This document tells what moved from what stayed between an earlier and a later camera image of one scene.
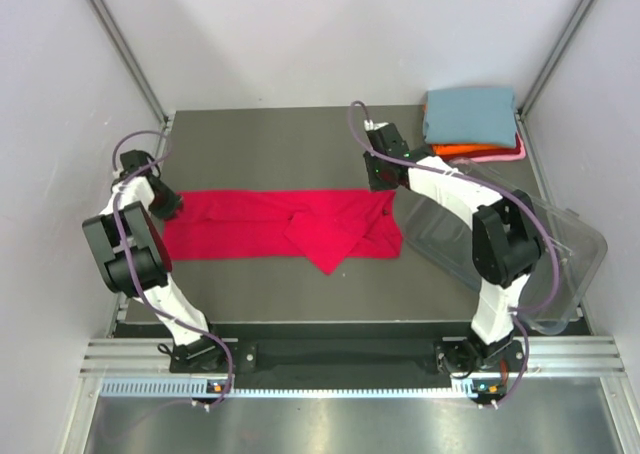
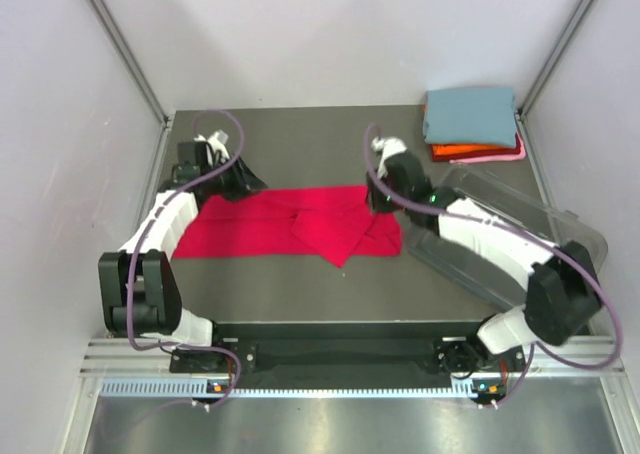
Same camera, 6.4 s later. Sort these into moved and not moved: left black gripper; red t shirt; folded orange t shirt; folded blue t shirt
Moved: left black gripper
Not moved: folded orange t shirt; folded blue t shirt; red t shirt
